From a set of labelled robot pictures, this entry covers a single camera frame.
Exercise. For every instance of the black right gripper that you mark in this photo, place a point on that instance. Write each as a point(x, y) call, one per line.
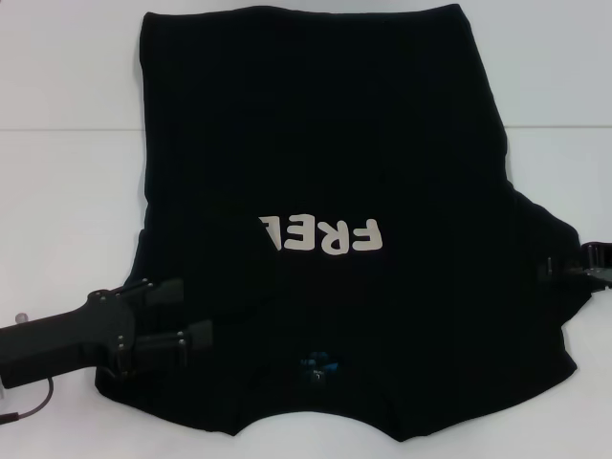
point(600, 265)

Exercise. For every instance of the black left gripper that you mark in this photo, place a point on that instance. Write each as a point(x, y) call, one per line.
point(57, 339)

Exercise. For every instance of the black shirt with FREE print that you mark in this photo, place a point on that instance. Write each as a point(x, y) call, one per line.
point(306, 143)

